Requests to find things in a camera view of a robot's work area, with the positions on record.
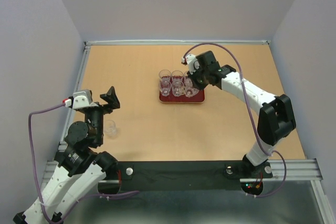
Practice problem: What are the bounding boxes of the clear faceted glass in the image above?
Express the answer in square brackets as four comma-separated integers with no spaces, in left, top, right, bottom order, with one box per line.
[184,85,199,98]
[159,81,171,97]
[171,70,184,82]
[183,71,193,87]
[171,80,185,97]
[103,120,118,138]
[159,69,171,84]

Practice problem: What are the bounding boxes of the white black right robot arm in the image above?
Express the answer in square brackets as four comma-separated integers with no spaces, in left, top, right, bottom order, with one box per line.
[182,51,296,177]

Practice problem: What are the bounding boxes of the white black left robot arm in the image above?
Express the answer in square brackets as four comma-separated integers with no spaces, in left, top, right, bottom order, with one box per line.
[13,87,120,223]

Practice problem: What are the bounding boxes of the red lacquer tray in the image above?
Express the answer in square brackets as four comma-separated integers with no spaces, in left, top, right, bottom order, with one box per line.
[159,90,205,104]

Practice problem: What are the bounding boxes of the white round knob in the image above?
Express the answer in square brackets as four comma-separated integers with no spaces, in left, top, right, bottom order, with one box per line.
[125,167,133,176]

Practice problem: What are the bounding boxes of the black base cloth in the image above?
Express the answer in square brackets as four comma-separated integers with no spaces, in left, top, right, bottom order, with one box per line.
[86,159,274,193]

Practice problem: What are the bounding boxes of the metal front plate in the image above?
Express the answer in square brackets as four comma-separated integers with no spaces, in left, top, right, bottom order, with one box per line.
[65,182,323,223]

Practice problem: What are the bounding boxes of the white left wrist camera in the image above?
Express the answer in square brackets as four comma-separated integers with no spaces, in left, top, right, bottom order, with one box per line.
[62,89,93,110]

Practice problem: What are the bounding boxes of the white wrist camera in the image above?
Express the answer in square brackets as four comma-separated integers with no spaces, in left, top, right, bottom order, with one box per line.
[62,89,93,110]
[181,54,200,74]

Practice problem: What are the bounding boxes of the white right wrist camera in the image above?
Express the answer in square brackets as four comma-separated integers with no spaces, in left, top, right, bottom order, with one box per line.
[181,54,200,74]

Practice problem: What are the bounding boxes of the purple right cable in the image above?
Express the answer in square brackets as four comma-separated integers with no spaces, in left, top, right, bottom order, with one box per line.
[183,42,287,199]

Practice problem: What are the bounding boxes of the purple cable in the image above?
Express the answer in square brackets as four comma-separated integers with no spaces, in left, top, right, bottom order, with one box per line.
[183,42,287,199]
[28,102,140,223]

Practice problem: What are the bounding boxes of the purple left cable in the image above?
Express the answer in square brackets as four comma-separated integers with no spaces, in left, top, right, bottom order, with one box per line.
[28,102,140,223]

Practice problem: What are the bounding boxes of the aluminium table frame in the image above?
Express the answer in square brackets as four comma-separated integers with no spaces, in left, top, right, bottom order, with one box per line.
[30,39,336,224]

